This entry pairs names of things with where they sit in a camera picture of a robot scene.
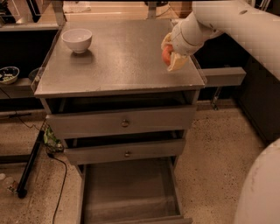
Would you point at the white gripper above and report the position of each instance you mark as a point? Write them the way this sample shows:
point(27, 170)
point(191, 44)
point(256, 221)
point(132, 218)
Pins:
point(179, 39)

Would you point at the red apple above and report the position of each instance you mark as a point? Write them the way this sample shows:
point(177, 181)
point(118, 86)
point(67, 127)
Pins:
point(166, 54)

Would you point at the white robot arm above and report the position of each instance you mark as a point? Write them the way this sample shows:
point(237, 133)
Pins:
point(257, 31)

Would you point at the top grey drawer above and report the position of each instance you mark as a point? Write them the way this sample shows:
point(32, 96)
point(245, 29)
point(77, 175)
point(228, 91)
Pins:
point(117, 122)

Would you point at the grey drawer cabinet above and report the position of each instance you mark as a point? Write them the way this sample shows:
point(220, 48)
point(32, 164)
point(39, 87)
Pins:
point(122, 69)

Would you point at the middle grey drawer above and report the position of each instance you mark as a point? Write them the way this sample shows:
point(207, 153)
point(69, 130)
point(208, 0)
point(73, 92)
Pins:
point(125, 151)

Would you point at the bottom open grey drawer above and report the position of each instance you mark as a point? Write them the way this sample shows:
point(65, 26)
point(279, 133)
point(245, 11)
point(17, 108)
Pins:
point(140, 191)

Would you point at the white ceramic bowl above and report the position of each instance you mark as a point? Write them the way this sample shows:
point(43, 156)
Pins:
point(77, 40)

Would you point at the green snack bag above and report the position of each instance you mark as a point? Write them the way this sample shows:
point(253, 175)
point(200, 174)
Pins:
point(51, 141)

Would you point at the grey side shelf left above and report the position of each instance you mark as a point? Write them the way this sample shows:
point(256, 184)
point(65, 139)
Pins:
point(19, 89)

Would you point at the patterned bowl on shelf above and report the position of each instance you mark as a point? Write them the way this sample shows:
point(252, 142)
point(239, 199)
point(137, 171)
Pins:
point(9, 75)

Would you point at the black metal leg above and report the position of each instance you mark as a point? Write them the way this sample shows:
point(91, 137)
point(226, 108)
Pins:
point(21, 191)

